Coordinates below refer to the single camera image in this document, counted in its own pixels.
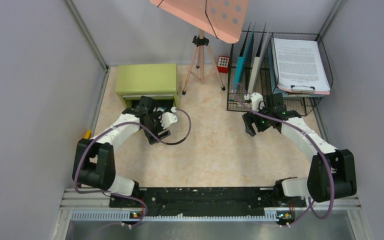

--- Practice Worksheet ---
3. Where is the pink clipboard with papers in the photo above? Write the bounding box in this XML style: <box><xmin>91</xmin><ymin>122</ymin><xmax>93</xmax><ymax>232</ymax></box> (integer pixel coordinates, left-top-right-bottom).
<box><xmin>271</xmin><ymin>37</ymin><xmax>331</xmax><ymax>95</ymax></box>

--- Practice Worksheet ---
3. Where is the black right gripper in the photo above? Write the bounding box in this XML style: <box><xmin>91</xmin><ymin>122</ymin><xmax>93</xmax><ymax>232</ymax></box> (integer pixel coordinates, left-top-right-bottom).
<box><xmin>242</xmin><ymin>102</ymin><xmax>273</xmax><ymax>137</ymax></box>

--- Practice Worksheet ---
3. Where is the light blue clipboard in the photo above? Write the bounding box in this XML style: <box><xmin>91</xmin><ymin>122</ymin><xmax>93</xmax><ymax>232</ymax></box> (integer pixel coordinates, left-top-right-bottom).
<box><xmin>266</xmin><ymin>45</ymin><xmax>325</xmax><ymax>98</ymax></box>

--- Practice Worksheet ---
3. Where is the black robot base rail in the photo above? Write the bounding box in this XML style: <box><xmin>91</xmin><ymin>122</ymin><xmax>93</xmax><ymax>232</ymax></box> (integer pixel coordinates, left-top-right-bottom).
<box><xmin>109</xmin><ymin>186</ymin><xmax>307</xmax><ymax>217</ymax></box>

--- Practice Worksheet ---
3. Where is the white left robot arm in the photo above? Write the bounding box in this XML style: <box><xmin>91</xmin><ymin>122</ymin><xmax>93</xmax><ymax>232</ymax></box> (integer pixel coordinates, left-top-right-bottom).
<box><xmin>72</xmin><ymin>96</ymin><xmax>179</xmax><ymax>207</ymax></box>

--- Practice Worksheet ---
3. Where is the black wire mesh file rack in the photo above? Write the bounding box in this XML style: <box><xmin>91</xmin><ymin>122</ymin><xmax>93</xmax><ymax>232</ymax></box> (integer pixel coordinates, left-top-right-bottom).
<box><xmin>226</xmin><ymin>30</ymin><xmax>334</xmax><ymax>116</ymax></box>

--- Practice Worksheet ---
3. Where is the teal file folder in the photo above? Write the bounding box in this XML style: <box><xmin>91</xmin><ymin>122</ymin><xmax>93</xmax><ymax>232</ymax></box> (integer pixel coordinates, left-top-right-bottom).
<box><xmin>232</xmin><ymin>23</ymin><xmax>255</xmax><ymax>91</ymax></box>

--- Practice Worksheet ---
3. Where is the pink perforated board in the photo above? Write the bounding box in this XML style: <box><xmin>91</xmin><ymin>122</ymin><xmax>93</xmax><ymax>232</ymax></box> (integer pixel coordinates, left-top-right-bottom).
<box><xmin>150</xmin><ymin>0</ymin><xmax>250</xmax><ymax>44</ymax></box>

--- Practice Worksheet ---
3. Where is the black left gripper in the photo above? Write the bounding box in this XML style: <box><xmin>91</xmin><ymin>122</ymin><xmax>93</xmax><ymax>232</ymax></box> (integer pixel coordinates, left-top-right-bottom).
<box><xmin>142</xmin><ymin>110</ymin><xmax>171</xmax><ymax>144</ymax></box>

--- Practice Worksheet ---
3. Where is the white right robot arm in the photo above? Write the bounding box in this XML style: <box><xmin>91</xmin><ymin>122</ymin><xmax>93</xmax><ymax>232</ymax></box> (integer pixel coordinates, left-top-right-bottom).
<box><xmin>242</xmin><ymin>92</ymin><xmax>357</xmax><ymax>206</ymax></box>

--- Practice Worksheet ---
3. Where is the grey white file folder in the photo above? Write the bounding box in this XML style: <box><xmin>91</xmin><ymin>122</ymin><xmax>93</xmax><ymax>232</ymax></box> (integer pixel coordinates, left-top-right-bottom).
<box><xmin>245</xmin><ymin>22</ymin><xmax>270</xmax><ymax>94</ymax></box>

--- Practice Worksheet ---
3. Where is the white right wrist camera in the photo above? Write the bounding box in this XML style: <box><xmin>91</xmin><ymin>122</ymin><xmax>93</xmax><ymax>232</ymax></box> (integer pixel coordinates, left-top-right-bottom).
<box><xmin>244</xmin><ymin>92</ymin><xmax>265</xmax><ymax>112</ymax></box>

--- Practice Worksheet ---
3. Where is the yellow green toy block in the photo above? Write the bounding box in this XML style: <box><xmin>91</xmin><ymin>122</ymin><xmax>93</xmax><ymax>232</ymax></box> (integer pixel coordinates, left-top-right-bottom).
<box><xmin>83</xmin><ymin>129</ymin><xmax>92</xmax><ymax>140</ymax></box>

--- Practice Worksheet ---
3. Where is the red white small box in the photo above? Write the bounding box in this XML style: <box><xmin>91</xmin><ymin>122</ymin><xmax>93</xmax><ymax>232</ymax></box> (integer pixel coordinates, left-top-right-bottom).
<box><xmin>217</xmin><ymin>55</ymin><xmax>231</xmax><ymax>74</ymax></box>

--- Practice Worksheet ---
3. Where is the green metal drawer box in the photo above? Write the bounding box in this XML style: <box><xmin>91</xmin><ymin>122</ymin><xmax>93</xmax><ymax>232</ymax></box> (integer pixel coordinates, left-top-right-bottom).
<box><xmin>115</xmin><ymin>63</ymin><xmax>181</xmax><ymax>109</ymax></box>

